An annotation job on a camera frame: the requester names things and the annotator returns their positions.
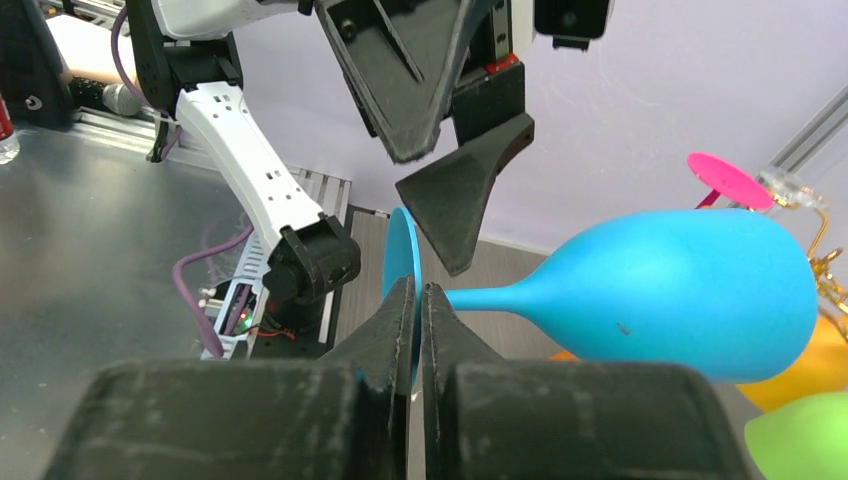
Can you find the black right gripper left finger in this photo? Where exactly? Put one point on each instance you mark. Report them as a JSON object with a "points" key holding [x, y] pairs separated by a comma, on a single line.
{"points": [[342, 416]]}

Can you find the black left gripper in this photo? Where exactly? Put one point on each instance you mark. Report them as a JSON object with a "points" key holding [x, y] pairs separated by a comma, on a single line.
{"points": [[403, 59]]}

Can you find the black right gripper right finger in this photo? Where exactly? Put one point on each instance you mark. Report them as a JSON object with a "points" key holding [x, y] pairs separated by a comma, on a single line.
{"points": [[487, 417]]}

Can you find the blue wine glass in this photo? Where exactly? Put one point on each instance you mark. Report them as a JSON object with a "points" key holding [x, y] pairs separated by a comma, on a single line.
{"points": [[727, 292]]}

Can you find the pink wine glass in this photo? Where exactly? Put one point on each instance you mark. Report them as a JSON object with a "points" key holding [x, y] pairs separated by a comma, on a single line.
{"points": [[726, 180]]}

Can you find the gold wire wine glass rack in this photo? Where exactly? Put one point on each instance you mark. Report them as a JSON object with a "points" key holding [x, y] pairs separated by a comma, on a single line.
{"points": [[828, 286]]}

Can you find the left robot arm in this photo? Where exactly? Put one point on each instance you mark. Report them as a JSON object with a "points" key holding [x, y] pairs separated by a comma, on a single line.
{"points": [[188, 66]]}

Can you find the green wine glass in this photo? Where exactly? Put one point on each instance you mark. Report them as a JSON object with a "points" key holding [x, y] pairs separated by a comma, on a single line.
{"points": [[804, 439]]}

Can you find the orange wine glass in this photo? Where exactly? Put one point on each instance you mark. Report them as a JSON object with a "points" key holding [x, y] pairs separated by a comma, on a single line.
{"points": [[821, 368]]}

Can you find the clear wine glass front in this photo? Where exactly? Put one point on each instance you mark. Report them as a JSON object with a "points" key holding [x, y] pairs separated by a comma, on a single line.
{"points": [[791, 191]]}

